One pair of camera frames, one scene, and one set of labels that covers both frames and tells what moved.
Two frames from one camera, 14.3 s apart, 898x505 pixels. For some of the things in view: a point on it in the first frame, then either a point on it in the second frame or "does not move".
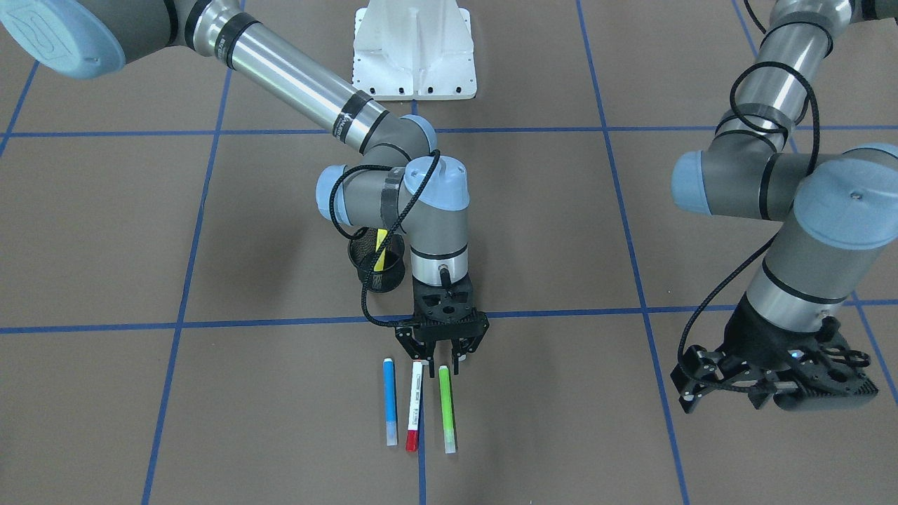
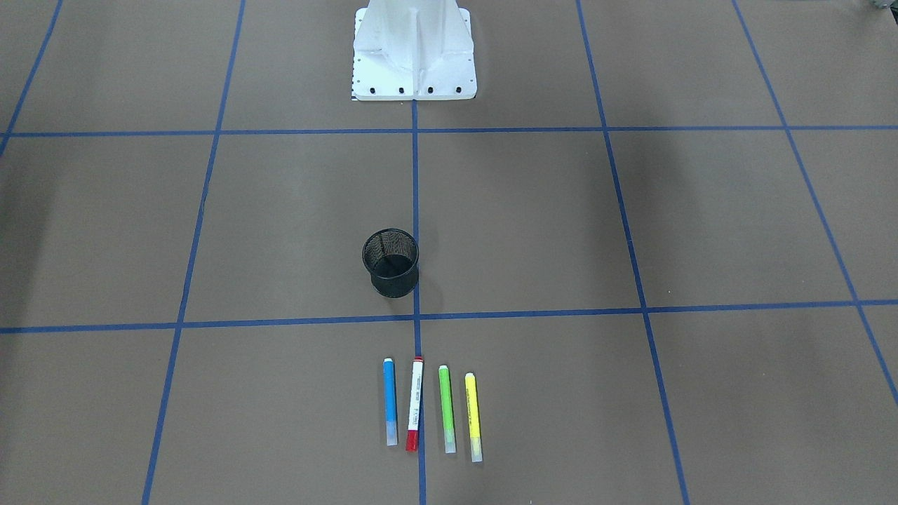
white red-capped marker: x=414 y=405 does not move
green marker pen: x=447 y=420 does not move
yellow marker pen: x=380 y=236 -> x=475 y=434
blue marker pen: x=389 y=402 does not move
